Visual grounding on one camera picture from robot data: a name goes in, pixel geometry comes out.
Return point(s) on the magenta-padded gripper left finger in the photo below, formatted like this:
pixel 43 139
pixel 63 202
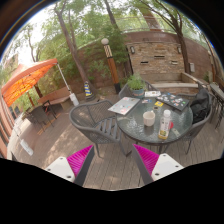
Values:
pixel 78 160

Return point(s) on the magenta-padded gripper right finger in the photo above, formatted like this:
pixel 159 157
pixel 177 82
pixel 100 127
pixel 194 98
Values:
pixel 146 158

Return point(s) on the clear drink bottle white cap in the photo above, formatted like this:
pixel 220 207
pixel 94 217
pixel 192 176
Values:
pixel 164 126

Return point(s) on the white ribbed mug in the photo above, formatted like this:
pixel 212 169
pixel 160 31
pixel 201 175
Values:
pixel 148 118

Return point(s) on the flat round red coaster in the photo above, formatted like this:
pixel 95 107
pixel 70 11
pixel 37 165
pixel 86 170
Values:
pixel 171 125

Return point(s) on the grey wicker armchair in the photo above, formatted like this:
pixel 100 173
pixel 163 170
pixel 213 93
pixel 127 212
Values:
pixel 90 116
pixel 124 91
pixel 200 128

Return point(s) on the tape roll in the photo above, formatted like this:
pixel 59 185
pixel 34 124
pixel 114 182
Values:
pixel 156 108

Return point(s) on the small yellow card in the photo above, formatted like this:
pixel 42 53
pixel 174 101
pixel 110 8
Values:
pixel 158 104

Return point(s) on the small blue printed card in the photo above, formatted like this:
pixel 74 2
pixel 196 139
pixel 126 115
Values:
pixel 146 101

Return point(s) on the silver laptop with stickers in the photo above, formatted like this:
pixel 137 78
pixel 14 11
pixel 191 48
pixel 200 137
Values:
pixel 124 105

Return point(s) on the dark patio chair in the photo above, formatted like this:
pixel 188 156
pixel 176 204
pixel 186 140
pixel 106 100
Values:
pixel 40 115

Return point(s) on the black laptop with stickers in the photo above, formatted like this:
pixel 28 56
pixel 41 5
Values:
pixel 173 101

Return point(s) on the white booklet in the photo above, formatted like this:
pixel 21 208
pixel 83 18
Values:
pixel 152 93

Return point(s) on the wooden bench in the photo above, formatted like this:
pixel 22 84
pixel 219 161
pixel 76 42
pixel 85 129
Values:
pixel 55 96

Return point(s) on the blue yellow striped bollard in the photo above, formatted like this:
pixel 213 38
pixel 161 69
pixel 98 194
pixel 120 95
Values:
pixel 87 90

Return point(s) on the black backpack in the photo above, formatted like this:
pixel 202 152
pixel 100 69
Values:
pixel 200 105

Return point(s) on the green plant in blue pot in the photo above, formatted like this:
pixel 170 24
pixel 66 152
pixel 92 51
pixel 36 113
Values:
pixel 136 83

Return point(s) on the black metal chair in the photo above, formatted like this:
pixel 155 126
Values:
pixel 219 110

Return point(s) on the orange patio umbrella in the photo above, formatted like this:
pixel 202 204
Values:
pixel 26 78

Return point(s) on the round dark patio table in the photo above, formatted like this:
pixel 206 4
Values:
pixel 216 89

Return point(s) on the wooden lamp post white globe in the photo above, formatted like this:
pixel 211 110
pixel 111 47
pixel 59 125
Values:
pixel 111 66

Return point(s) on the grey wall box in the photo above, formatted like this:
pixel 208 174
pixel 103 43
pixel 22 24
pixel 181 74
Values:
pixel 192 67

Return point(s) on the black wall lamp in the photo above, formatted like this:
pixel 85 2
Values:
pixel 132 50
pixel 179 49

